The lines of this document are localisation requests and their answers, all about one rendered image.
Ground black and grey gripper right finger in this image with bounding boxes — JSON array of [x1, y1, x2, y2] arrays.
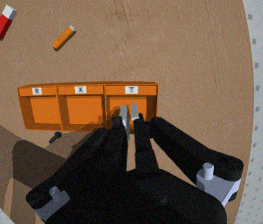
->
[[131, 103, 244, 216]]

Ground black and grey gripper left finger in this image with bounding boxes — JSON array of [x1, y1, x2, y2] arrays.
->
[[26, 105, 130, 223]]

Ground red and white eraser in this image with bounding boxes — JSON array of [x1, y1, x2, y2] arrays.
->
[[0, 5, 17, 39]]

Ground orange rack of bins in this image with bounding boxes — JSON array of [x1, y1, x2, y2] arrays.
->
[[17, 81, 159, 134]]

